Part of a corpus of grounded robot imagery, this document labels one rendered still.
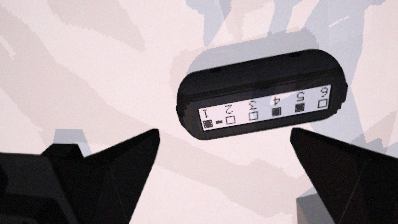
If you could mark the dark grey controller unit with rocker switches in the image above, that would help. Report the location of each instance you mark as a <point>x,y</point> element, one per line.
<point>262,94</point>

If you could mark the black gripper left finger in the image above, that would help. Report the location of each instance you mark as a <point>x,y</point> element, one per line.
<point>102,188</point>

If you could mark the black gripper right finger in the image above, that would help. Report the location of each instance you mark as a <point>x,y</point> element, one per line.
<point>356,185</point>

